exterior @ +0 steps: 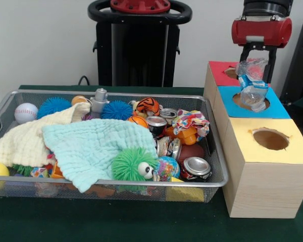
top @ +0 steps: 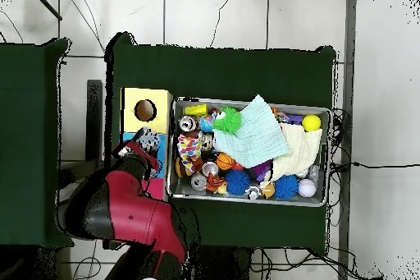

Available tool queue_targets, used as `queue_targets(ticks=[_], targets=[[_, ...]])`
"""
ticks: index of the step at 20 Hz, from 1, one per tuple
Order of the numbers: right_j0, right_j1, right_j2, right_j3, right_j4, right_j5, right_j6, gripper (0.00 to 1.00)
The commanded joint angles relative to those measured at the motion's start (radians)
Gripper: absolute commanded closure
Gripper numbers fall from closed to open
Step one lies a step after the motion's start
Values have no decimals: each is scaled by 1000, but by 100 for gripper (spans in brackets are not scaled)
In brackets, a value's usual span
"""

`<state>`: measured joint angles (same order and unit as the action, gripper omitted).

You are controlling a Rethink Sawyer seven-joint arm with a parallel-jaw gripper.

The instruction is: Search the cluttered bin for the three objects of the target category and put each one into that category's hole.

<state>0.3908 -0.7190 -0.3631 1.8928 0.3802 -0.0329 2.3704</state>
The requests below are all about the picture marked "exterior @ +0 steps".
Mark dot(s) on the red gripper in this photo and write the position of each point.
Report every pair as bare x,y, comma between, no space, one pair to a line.
260,30

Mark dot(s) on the crushed clear plastic bottle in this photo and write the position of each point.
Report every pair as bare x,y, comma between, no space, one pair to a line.
252,95

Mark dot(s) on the shallow mesh bin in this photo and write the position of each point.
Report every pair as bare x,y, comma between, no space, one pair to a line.
214,151

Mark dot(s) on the wooden box with three holes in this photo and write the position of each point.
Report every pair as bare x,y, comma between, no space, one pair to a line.
265,186

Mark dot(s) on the black panel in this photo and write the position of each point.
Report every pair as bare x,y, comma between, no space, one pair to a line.
301,63

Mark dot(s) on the colourful patterned cloth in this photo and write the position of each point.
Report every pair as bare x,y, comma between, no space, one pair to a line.
190,121

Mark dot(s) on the orange tiger plush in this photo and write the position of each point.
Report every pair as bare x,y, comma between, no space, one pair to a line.
147,105

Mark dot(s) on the crushed can with silver end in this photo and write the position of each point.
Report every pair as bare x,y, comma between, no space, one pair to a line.
197,166

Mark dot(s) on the blue spiky ball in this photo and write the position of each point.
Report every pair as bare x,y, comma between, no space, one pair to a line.
53,107
116,110

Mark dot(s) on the green fuzzy ball with eyes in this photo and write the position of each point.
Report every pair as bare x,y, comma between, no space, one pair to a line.
126,164

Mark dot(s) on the mint green cloth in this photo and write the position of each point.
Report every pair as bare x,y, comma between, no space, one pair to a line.
91,146

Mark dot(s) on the white baseball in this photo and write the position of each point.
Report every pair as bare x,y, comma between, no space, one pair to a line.
26,113

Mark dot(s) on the cream cloth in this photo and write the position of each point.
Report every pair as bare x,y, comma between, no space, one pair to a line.
20,143

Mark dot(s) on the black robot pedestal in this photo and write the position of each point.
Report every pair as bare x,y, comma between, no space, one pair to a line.
139,55

